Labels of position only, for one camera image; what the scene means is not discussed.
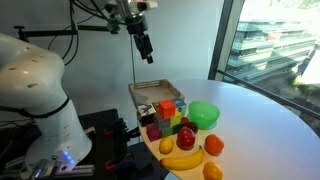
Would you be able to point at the small red toy fruit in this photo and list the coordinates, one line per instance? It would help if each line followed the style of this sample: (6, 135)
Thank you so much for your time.
(185, 120)

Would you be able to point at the yellow toy lemon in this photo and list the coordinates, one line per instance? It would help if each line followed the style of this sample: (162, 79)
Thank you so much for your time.
(166, 145)

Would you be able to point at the grey block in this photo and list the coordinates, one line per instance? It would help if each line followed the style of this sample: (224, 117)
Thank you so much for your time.
(161, 122)

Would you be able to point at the yellow-orange toy fruit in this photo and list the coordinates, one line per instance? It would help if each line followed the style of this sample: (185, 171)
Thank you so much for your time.
(212, 171)

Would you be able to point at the green plastic bowl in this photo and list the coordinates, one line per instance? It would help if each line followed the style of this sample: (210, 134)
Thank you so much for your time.
(203, 113)

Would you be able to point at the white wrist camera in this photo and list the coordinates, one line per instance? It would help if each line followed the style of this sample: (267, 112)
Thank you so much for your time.
(143, 5)

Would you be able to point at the orange-red toy fruit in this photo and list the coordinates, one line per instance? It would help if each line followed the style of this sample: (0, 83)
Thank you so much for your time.
(213, 144)

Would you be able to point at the wooden tray box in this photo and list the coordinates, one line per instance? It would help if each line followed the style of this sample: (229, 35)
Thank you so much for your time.
(151, 91)

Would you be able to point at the lime green block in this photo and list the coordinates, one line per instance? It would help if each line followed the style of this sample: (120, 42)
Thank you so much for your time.
(175, 121)

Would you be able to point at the black mounting bar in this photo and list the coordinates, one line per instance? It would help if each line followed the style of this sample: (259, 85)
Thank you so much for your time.
(50, 32)

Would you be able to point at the magenta block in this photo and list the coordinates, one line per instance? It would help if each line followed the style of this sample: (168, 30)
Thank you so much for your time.
(153, 132)

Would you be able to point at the aluminium extrusion rail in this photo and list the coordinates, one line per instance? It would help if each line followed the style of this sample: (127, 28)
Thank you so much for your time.
(76, 170)

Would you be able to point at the yellow toy banana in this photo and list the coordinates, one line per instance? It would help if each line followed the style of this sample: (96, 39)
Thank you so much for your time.
(183, 161)

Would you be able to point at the dark toy plum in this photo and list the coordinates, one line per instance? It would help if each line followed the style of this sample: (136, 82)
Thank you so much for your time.
(193, 127)

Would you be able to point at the dark window frame post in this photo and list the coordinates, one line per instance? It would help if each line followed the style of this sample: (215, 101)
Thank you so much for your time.
(221, 36)

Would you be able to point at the orange toy block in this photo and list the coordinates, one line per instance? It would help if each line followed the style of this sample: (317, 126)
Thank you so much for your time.
(166, 109)

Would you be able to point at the red toy apple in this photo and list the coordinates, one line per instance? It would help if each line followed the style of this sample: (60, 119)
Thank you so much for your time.
(185, 138)

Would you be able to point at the blue number block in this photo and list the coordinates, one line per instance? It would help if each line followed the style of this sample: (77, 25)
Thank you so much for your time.
(180, 106)

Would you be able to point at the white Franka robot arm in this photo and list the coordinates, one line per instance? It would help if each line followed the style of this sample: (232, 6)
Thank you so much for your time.
(33, 83)

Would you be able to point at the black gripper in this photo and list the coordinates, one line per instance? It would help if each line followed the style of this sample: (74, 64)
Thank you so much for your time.
(136, 25)

